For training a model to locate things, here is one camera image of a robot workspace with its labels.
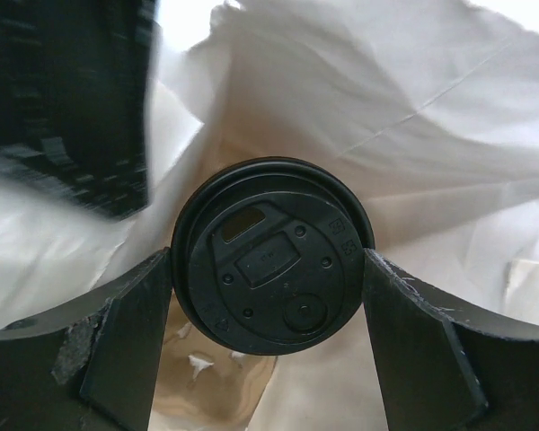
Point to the single brown pulp carrier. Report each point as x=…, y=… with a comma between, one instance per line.
x=203, y=386

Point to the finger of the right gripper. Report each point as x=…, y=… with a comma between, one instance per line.
x=73, y=77

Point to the brown paper takeout bag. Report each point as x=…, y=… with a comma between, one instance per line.
x=428, y=111

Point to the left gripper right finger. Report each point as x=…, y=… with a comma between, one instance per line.
x=444, y=363

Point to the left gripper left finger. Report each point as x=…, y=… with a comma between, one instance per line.
x=90, y=363

